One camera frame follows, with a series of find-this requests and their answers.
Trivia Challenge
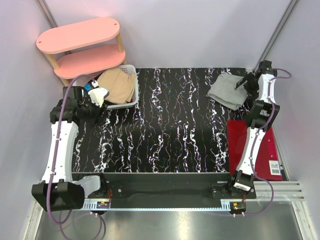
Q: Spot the grey t shirt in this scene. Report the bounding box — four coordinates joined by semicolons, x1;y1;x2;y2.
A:
206;72;248;111

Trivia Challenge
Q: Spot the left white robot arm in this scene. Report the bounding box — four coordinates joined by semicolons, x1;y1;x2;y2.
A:
31;86;109;212

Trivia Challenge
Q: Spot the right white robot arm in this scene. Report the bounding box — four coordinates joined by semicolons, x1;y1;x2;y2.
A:
227;60;280;199

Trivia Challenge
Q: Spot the black blue white garment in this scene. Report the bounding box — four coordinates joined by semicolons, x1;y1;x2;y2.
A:
83;83;93;95

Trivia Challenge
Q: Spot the beige t shirt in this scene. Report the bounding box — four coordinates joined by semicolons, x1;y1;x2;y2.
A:
97;67;136;104

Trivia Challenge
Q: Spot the pink three-tier shelf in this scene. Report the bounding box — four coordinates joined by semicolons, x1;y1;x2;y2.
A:
36;17;126;86

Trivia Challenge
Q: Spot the white plastic basket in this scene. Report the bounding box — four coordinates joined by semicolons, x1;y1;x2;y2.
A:
70;64;138;110

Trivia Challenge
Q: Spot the red folded t shirt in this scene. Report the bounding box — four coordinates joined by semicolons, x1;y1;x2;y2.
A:
226;120;283;181

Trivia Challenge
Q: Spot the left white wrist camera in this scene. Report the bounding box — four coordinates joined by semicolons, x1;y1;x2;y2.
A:
88;80;110;108

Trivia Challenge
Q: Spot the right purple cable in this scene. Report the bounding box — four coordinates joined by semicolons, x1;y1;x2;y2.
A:
207;68;293;217

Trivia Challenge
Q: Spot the purple cable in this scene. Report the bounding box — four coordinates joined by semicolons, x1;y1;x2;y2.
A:
46;74;107;239
207;68;293;217

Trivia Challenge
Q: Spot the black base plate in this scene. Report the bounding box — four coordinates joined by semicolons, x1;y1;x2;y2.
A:
79;172;256;209

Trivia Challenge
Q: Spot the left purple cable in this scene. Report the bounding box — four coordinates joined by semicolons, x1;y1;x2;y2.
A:
46;74;107;239

